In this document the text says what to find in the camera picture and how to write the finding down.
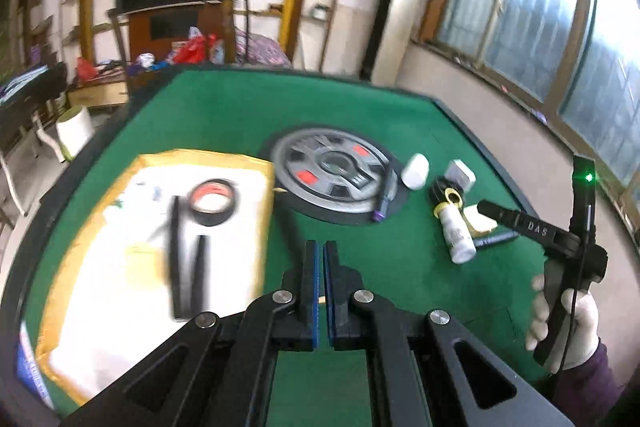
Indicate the person's right forearm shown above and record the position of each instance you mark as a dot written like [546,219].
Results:
[595,392]

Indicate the white oval case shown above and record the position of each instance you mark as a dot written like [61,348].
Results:
[415,172]

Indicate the white box with yellow tape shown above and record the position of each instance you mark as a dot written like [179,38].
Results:
[100,307]

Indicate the black hair clip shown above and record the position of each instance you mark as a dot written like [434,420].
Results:
[437,189]

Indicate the white cylindrical bin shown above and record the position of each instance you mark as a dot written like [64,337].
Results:
[75,132]

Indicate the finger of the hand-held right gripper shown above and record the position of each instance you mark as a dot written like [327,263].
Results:
[530,227]

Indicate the black tape roll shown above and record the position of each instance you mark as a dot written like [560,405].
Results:
[210,220]

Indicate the white charger adapter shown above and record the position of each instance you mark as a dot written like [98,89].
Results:
[461,174]

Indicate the short black pen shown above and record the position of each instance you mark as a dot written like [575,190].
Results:
[495,240]

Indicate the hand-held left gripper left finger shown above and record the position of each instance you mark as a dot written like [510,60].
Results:
[312,287]

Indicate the black marker with grey ends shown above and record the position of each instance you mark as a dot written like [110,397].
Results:
[198,277]

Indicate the person's right hand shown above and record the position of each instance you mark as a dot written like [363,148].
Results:
[582,332]

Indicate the white square case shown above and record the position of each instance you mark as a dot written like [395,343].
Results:
[477,222]

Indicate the dark wooden chair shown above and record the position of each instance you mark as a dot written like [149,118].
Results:
[118,37]

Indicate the round grey table control panel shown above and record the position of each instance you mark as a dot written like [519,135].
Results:
[287,162]

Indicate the yellow rubber band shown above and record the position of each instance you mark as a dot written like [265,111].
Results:
[446,193]
[437,208]

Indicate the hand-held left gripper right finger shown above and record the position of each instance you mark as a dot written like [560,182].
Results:
[330,287]

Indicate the wooden framed window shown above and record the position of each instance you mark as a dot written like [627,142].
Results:
[540,17]

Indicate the white standing air conditioner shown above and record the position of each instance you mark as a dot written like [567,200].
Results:
[405,7]

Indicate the brown wooden television cabinet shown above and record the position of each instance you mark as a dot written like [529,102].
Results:
[165,27]

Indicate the low wooden drawer cabinet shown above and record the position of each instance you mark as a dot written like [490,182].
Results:
[95,96]

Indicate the small metal tin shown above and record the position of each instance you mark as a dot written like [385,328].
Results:
[318,12]

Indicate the red plastic bag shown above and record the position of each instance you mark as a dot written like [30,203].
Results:
[192,49]
[85,68]

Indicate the black marker with yellow ends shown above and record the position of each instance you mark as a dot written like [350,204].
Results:
[175,257]

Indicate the purple patterned cloth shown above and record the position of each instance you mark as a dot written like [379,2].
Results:
[265,52]

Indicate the black pen with purple cap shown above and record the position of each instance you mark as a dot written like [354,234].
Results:
[382,202]

